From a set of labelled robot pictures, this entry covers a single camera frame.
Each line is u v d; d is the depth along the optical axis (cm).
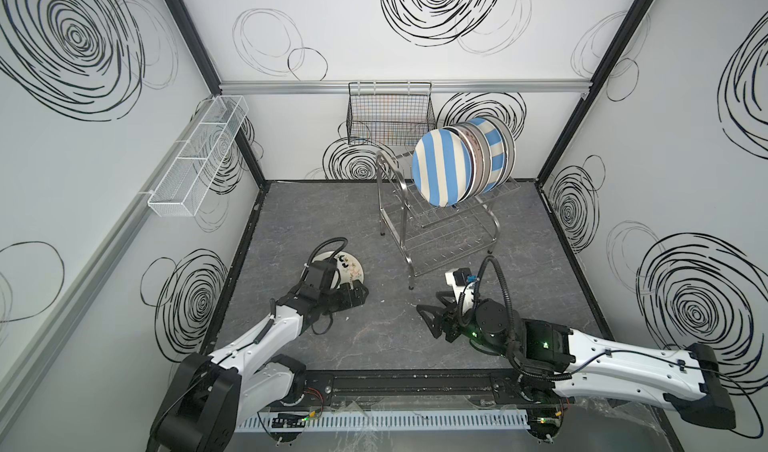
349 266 96
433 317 60
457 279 60
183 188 88
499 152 70
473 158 67
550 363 50
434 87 91
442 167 75
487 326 50
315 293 66
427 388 75
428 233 104
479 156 67
